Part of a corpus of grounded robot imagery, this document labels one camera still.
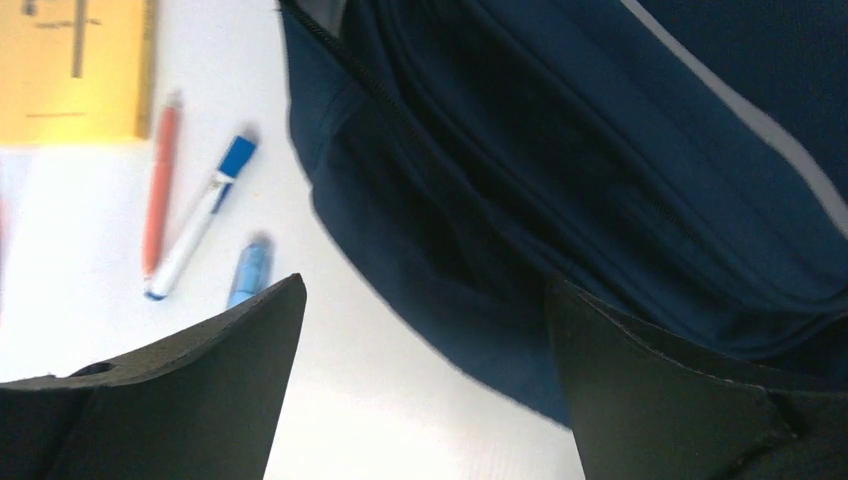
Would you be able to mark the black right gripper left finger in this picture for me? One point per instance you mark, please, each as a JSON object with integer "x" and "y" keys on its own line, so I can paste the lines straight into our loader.
{"x": 203, "y": 403}

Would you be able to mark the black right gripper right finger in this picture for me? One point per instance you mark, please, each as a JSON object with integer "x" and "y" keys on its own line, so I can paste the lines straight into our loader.
{"x": 647, "y": 404}

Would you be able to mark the navy blue student backpack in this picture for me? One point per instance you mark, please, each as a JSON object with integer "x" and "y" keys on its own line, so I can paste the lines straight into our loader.
{"x": 683, "y": 161}

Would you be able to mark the yellow paperback book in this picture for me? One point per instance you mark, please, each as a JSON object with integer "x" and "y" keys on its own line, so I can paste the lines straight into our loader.
{"x": 76, "y": 72}

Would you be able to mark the white marker blue cap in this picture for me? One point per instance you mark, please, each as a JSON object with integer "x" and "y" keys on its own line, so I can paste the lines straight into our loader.
{"x": 213, "y": 195}

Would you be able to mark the orange pen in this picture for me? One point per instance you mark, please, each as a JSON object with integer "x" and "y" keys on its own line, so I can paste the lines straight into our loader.
{"x": 160, "y": 185}

